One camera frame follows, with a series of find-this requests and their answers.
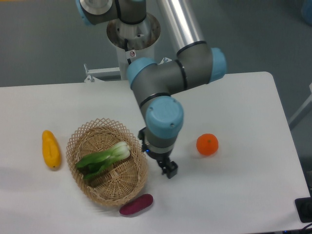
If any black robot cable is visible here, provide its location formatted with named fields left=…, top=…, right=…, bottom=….
left=123, top=38, right=134, bottom=66

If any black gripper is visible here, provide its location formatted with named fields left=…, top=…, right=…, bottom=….
left=138, top=128, right=178, bottom=179

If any yellow mango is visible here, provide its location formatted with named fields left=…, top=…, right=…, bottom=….
left=42, top=130, right=61, bottom=170

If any purple sweet potato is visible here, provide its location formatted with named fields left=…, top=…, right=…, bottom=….
left=119, top=194, right=154, bottom=215

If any woven wicker basket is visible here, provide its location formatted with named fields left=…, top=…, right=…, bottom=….
left=66, top=118, right=148, bottom=207

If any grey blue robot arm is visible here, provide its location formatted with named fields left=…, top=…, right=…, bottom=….
left=76, top=0, right=227, bottom=178

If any orange mandarin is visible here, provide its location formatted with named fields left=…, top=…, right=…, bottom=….
left=196, top=134, right=219, bottom=156

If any green bok choy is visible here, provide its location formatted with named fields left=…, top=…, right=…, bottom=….
left=76, top=141, right=131, bottom=180

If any black device at table edge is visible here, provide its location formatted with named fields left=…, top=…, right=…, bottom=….
left=295, top=197, right=312, bottom=223

